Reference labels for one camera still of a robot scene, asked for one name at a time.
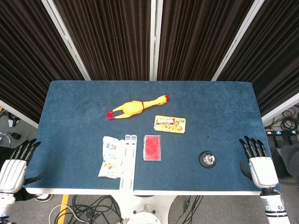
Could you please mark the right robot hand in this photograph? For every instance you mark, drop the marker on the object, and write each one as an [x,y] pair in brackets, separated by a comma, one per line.
[262,170]

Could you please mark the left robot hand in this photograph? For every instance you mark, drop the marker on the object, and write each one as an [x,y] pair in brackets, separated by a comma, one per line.
[12,168]

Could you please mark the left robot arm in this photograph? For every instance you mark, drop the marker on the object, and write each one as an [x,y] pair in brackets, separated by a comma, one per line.
[5,205]

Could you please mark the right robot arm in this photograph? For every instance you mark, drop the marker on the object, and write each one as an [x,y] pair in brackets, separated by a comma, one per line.
[274,206]

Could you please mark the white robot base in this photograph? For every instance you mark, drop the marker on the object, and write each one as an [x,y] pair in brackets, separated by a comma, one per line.
[144,207]

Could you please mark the black and white sneaker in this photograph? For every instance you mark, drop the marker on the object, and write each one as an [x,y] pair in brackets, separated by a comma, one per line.
[43,198]

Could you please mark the black power strip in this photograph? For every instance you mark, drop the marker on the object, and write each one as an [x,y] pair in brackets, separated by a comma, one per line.
[283,133]

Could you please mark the white snack bag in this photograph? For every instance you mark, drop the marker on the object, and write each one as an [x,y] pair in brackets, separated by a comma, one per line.
[111,157]

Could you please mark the yellow snack box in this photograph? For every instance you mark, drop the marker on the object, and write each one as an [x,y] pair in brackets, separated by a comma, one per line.
[170,124]

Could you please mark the clear box of red items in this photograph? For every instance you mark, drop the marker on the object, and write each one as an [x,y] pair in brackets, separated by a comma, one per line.
[152,147]

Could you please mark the blue table mat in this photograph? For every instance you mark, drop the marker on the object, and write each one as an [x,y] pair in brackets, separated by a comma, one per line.
[149,130]

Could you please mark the yellow rubber chicken toy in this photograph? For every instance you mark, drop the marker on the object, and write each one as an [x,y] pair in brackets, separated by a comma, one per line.
[137,107]

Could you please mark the dark pleated curtain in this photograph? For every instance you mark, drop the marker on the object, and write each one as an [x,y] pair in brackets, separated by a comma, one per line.
[109,37]

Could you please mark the chrome stool frame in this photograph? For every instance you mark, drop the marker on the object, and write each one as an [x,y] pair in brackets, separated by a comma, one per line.
[5,137]

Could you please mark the white slotted bracket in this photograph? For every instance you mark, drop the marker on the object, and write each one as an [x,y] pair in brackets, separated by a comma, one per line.
[128,163]

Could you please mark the white partition frame post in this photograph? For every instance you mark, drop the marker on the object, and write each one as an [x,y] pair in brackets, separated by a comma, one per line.
[65,39]
[155,39]
[237,39]

